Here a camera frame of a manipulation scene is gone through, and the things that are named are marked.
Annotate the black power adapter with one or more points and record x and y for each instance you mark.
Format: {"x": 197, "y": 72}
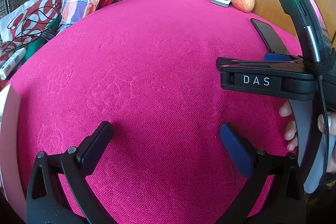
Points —
{"x": 48, "y": 34}

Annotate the red apple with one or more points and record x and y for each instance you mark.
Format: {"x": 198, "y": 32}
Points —
{"x": 242, "y": 0}

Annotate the person's right hand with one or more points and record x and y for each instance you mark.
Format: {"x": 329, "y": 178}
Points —
{"x": 290, "y": 132}

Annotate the pink tablecloth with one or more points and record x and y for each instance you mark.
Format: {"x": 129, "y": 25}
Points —
{"x": 157, "y": 69}

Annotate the black smartphone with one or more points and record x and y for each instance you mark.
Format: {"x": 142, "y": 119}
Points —
{"x": 267, "y": 35}

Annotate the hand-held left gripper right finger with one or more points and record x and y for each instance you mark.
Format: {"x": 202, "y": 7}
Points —
{"x": 236, "y": 150}

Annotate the large red white pillow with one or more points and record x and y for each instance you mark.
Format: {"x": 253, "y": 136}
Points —
{"x": 4, "y": 52}

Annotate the rectangular red white pillow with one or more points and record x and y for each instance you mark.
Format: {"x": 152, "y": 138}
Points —
{"x": 34, "y": 14}

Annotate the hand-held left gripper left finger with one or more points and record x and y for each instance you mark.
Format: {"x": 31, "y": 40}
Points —
{"x": 97, "y": 145}

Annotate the white cardboard tray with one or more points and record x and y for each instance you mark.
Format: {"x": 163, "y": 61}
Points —
{"x": 8, "y": 134}

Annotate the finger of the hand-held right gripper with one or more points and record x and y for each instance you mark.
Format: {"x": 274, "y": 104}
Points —
{"x": 244, "y": 65}
{"x": 278, "y": 56}

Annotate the white power strip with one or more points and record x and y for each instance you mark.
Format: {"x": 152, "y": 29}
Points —
{"x": 11, "y": 62}

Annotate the checked colourful cloth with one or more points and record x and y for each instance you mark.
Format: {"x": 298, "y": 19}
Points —
{"x": 78, "y": 3}

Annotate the green cloth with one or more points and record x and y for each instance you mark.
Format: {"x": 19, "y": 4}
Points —
{"x": 39, "y": 43}

